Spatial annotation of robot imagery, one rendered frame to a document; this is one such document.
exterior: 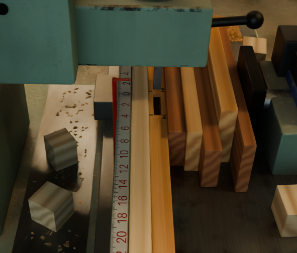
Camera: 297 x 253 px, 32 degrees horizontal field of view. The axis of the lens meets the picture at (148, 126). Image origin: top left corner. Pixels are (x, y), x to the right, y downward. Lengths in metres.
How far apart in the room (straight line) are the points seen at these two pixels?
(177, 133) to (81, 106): 0.30
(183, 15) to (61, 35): 0.12
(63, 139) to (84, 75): 1.62
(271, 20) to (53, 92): 2.10
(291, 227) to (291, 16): 2.45
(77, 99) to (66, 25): 0.36
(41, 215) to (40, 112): 0.22
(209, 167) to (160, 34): 0.14
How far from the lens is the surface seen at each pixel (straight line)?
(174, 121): 0.56
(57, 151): 0.69
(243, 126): 0.54
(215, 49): 0.64
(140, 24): 0.52
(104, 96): 0.76
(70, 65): 0.51
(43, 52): 0.51
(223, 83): 0.58
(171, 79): 0.62
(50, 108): 0.82
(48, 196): 0.64
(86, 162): 0.73
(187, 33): 0.53
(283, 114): 0.57
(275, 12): 2.94
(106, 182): 0.68
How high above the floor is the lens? 1.30
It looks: 40 degrees down
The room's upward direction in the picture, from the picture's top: 2 degrees clockwise
